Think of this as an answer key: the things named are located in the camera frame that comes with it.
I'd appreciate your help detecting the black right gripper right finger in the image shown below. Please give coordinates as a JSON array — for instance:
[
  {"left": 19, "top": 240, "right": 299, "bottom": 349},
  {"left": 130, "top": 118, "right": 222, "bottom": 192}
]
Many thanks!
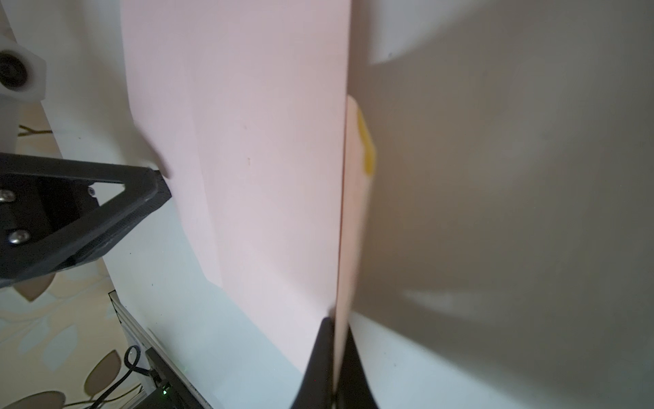
[{"left": 334, "top": 329, "right": 379, "bottom": 409}]

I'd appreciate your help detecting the yellow letter paper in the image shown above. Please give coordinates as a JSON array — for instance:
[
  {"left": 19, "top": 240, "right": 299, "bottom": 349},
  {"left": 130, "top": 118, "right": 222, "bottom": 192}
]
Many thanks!
[{"left": 333, "top": 95, "right": 376, "bottom": 383}]

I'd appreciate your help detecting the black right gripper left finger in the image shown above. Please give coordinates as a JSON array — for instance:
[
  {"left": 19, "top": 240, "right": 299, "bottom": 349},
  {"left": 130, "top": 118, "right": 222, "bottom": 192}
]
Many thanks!
[{"left": 291, "top": 317, "right": 334, "bottom": 409}]

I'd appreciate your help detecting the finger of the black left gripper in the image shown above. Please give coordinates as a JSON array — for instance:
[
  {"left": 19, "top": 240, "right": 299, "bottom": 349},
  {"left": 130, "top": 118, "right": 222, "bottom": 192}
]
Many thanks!
[{"left": 1, "top": 153, "right": 171, "bottom": 287}]

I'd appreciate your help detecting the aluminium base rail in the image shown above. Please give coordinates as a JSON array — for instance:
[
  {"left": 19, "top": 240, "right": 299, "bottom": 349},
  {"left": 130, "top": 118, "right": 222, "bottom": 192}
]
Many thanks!
[{"left": 109, "top": 291, "right": 211, "bottom": 408}]

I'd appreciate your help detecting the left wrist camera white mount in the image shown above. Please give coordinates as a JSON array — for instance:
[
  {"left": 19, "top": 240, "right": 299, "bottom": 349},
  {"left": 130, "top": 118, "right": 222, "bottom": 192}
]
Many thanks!
[{"left": 1, "top": 36, "right": 47, "bottom": 153}]

